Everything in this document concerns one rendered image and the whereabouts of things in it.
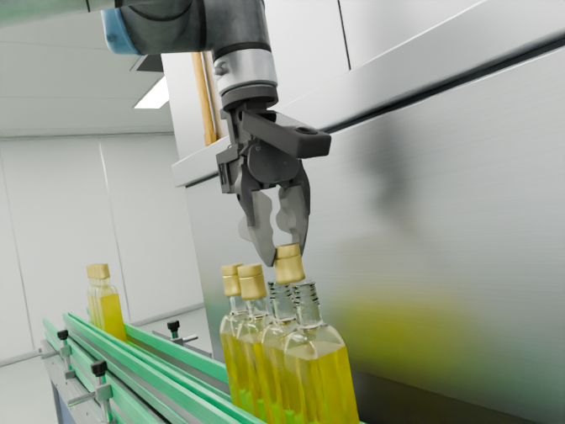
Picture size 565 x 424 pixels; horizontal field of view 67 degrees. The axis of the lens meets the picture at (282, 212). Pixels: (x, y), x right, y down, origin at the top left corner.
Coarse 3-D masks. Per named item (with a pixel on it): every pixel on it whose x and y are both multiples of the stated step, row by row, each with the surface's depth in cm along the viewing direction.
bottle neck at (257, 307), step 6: (246, 300) 58; (252, 300) 57; (258, 300) 57; (264, 300) 58; (246, 306) 58; (252, 306) 57; (258, 306) 57; (264, 306) 58; (252, 312) 57; (258, 312) 57; (264, 312) 58
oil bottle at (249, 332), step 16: (256, 320) 57; (272, 320) 57; (240, 336) 58; (256, 336) 55; (240, 352) 58; (256, 352) 55; (256, 368) 55; (256, 384) 56; (256, 400) 56; (256, 416) 57; (272, 416) 55
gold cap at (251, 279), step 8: (248, 264) 60; (256, 264) 58; (240, 272) 57; (248, 272) 57; (256, 272) 57; (240, 280) 58; (248, 280) 57; (256, 280) 57; (264, 280) 58; (240, 288) 58; (248, 288) 57; (256, 288) 57; (264, 288) 58; (248, 296) 57; (256, 296) 57
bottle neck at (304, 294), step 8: (312, 280) 49; (296, 288) 48; (304, 288) 48; (312, 288) 48; (296, 296) 48; (304, 296) 48; (312, 296) 48; (296, 304) 48; (304, 304) 48; (312, 304) 48; (296, 312) 49; (304, 312) 48; (312, 312) 48; (304, 320) 48; (312, 320) 48; (320, 320) 48
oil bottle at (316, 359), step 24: (288, 336) 49; (312, 336) 47; (336, 336) 48; (288, 360) 49; (312, 360) 45; (336, 360) 47; (312, 384) 46; (336, 384) 47; (312, 408) 46; (336, 408) 46
